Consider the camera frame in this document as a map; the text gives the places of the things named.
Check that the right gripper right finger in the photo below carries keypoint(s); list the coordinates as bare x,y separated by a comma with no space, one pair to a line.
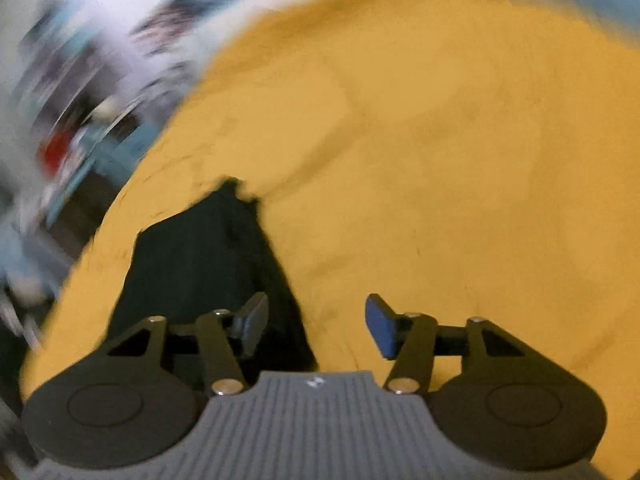
406,340

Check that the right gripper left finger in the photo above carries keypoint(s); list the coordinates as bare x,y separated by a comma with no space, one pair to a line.
225,339

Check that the black long-sleeve sweater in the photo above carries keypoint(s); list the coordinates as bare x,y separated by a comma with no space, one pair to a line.
214,255

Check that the orange quilted bed cover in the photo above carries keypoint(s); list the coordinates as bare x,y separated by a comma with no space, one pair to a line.
458,157

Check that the red bag on desk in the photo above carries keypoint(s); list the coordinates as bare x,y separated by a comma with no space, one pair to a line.
53,150

